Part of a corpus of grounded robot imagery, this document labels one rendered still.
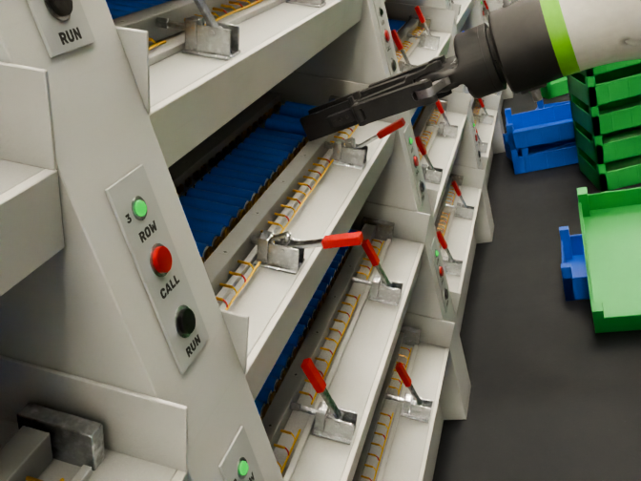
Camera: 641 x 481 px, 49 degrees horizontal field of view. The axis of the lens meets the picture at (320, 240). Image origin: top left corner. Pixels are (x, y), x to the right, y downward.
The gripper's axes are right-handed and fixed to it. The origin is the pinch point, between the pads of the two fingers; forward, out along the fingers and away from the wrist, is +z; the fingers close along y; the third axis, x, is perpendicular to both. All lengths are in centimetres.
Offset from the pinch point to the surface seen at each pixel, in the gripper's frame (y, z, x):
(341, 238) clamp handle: -27.1, -6.2, -5.3
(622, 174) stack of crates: 112, -28, -62
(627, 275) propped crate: 53, -24, -59
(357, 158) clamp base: -1.0, -1.0, -5.7
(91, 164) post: -50, -5, 11
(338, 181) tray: -6.3, 0.4, -6.2
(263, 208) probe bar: -21.3, 2.5, -2.2
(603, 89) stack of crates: 111, -29, -38
